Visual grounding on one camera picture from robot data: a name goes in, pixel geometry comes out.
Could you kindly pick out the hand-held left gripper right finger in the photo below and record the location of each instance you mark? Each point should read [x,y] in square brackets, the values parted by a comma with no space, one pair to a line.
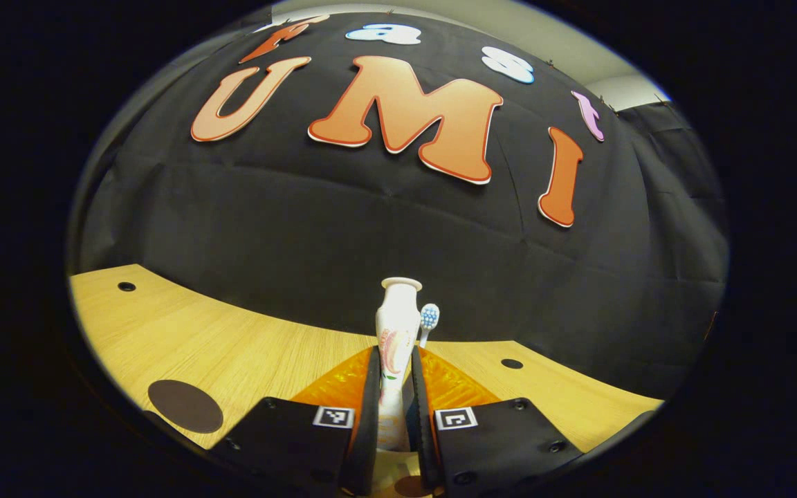
[418,422]

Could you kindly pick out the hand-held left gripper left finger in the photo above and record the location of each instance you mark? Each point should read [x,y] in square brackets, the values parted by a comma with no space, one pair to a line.
[371,415]

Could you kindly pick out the white toothpaste tube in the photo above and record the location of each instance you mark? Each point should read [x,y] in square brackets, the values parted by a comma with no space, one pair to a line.
[398,325]

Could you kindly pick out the white toothbrush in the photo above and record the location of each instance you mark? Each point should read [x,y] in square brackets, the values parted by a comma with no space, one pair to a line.
[429,317]

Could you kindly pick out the dark brown round coaster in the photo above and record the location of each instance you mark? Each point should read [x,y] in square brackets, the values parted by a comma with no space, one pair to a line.
[184,406]

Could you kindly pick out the wooden desktop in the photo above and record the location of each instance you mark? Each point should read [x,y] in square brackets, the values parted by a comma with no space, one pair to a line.
[163,332]

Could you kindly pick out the black backdrop cloth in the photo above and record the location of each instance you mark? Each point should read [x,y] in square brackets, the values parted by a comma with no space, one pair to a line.
[371,235]

